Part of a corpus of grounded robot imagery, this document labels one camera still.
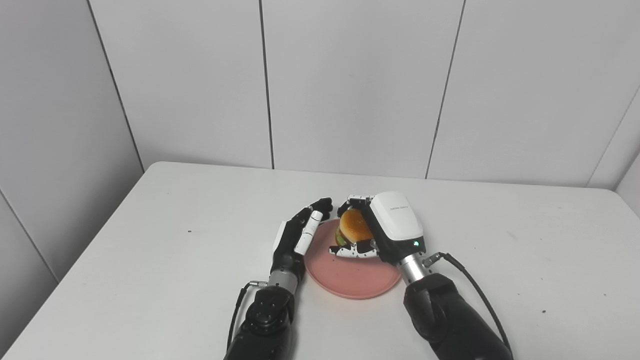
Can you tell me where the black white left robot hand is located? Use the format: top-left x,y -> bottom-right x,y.
271,197 -> 334,287

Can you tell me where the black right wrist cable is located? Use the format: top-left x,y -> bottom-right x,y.
422,251 -> 514,357

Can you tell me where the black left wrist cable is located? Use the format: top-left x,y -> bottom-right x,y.
226,280 -> 271,352

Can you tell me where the pink round plate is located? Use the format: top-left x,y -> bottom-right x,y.
303,218 -> 403,300

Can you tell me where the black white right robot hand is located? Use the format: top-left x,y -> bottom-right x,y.
328,190 -> 428,266

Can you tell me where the toy hamburger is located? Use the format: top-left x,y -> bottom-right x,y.
334,208 -> 375,247

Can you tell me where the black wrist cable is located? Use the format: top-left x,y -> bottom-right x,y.
422,251 -> 514,357
226,280 -> 271,352

